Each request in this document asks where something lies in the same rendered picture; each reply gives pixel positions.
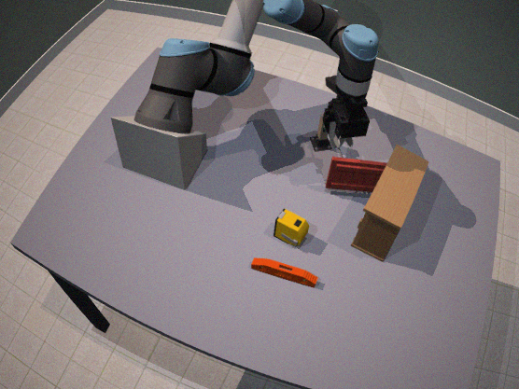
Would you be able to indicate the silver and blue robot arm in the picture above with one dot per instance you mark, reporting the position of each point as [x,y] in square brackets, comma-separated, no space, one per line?
[223,66]

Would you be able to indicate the orange flat bar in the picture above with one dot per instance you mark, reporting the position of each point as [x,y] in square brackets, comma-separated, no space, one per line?
[272,267]

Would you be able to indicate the brown wooden cabinet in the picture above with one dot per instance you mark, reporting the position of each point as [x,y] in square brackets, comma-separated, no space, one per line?
[390,201]

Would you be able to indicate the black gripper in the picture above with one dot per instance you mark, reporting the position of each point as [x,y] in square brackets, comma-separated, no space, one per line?
[355,126]

